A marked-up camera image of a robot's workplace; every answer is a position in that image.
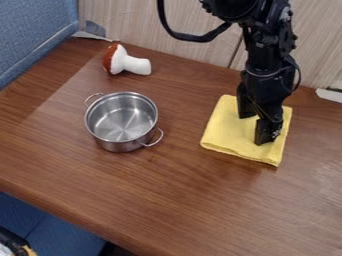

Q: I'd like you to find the yellow cloth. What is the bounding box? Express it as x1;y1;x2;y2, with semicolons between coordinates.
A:
199;94;294;168

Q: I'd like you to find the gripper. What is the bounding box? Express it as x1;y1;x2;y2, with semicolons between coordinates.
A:
235;65;298;146

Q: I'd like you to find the plush toy mushroom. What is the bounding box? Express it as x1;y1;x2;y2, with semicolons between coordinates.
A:
101;43;153;76

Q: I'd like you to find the silver pot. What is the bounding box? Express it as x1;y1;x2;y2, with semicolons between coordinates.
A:
82;91;166;154

